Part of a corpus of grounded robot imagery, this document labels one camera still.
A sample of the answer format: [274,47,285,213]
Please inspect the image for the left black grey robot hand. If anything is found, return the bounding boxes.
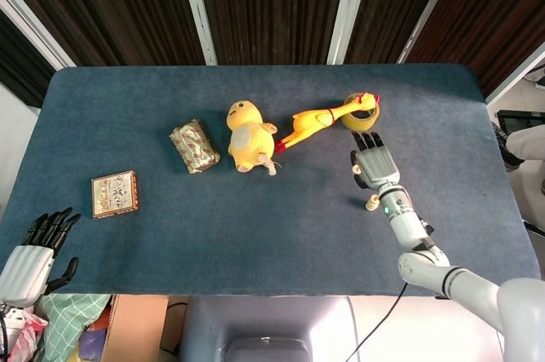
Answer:
[0,207,82,308]

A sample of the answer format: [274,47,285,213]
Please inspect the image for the right black grey robot hand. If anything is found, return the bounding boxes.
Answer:
[349,130,401,191]

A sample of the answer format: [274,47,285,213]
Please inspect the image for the yellow tape roll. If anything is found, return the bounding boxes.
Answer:
[342,93,382,133]

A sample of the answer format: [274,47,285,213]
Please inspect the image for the green grid pattern cloth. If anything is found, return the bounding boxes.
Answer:
[42,292,112,362]

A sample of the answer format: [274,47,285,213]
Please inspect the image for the pink plastic bag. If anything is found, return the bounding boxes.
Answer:
[6,309,49,362]

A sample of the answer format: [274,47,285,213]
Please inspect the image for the yellow rubber chicken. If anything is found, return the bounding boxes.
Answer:
[274,91,382,154]

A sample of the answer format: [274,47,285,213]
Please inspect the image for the purple package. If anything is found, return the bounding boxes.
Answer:
[79,327,107,357]

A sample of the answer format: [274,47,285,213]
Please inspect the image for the brown printed card box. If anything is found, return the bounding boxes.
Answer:
[90,170,141,221]

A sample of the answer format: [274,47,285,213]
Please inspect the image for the brown cardboard box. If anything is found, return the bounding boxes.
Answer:
[100,293,170,362]

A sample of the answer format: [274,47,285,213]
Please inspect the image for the black shoe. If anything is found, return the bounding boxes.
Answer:
[492,121,524,172]

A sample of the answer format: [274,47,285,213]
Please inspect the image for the yellow plush toy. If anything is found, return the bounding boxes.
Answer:
[225,100,280,176]

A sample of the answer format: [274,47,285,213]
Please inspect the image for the blue table cloth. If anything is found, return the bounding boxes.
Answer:
[0,64,541,297]

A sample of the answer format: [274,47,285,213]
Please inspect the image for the black monitor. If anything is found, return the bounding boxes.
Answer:
[496,109,545,129]

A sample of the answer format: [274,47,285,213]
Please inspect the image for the person leg white trousers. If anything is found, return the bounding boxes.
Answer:
[508,125,545,163]

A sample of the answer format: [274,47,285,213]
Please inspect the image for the foil wrapped snack packet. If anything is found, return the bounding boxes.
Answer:
[169,118,221,175]

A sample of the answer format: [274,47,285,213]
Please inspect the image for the grey robot torso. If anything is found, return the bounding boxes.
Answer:
[178,295,359,362]

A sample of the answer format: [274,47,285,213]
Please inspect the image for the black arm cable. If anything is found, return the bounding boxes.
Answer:
[351,283,408,362]

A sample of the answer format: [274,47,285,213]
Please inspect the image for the white metal partition post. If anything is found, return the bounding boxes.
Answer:
[398,0,464,65]
[327,0,375,66]
[176,0,218,66]
[0,0,78,72]
[485,57,545,106]

